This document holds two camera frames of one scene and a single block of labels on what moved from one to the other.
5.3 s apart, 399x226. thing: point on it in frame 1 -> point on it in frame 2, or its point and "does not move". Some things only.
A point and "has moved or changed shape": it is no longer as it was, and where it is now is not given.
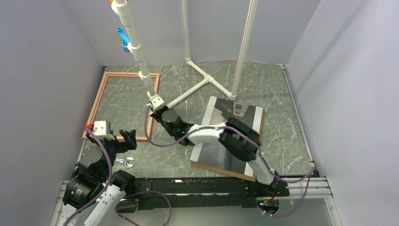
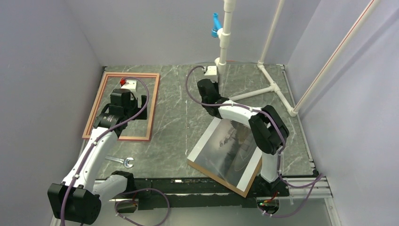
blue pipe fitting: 125,39 -> 217,25
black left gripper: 130,140 -> 134,101
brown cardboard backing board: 227,172 has moved or changed shape
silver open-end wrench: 125,161 does not move
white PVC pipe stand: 201,76 -> 224,37
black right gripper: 156,111 -> 216,85
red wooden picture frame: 98,96 does not move
